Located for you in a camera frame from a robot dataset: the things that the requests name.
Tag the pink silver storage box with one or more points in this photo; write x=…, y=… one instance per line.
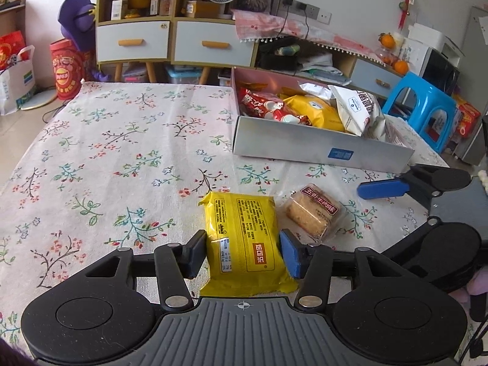
x=269, y=139

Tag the purple plush toy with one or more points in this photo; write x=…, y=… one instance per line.
x=77, y=19

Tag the silver refrigerator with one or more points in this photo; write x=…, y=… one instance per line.
x=473, y=84

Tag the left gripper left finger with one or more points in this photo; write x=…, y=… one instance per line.
x=174, y=263

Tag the brown biscuit clear pack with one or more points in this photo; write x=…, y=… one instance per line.
x=314, y=211

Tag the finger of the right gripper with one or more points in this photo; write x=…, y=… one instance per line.
x=395, y=187

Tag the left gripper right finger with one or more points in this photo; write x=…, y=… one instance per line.
x=312, y=265

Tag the wall power outlet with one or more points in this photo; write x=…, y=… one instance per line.
x=306, y=10

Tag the yellow crimped snack bag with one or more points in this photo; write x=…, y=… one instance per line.
x=319, y=112

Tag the white printed snack bag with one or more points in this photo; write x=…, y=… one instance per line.
x=386, y=132

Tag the large yellow snack bag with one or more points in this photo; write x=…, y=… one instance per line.
x=286, y=92

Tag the pink floral cloth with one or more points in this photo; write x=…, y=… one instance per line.
x=261, y=27

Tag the yellow snack packet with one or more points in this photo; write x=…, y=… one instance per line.
x=243, y=247

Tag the floral tablecloth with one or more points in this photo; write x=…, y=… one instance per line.
x=122, y=170

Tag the red cylindrical tin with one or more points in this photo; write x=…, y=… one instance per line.
x=68, y=68

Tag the red snack bag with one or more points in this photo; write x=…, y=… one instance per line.
x=285, y=116
x=258, y=104

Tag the wooden drawer cabinet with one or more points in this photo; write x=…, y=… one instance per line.
x=207, y=43

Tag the white paper shopping bag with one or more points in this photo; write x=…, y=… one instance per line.
x=18, y=82

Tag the gold long snack packet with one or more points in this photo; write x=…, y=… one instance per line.
x=252, y=86

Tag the black microwave oven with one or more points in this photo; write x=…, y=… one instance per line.
x=429, y=64

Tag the oranges in bowl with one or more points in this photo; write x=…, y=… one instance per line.
x=389, y=52

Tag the blue plastic stool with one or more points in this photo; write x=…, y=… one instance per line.
x=429, y=100

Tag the right hand purple glove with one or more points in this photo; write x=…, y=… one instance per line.
x=476, y=286

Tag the red gift bag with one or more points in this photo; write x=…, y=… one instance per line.
x=10, y=46

